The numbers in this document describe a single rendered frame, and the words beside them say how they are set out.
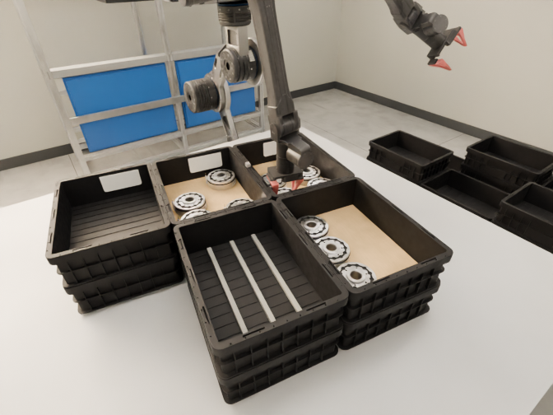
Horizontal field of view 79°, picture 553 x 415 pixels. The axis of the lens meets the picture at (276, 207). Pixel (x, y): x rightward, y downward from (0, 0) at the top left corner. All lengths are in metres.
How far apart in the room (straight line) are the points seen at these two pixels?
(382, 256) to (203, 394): 0.57
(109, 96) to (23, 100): 1.04
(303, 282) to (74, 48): 3.19
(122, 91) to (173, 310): 2.14
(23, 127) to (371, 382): 3.51
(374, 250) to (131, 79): 2.35
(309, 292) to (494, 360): 0.48
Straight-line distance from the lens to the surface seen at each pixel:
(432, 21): 1.37
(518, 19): 3.88
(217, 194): 1.21
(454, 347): 1.03
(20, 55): 3.68
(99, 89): 2.88
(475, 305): 1.14
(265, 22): 0.92
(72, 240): 1.18
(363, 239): 1.03
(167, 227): 0.94
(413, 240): 0.98
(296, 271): 0.91
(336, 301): 0.73
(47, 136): 3.85
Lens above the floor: 1.49
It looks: 36 degrees down
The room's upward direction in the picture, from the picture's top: 1 degrees counter-clockwise
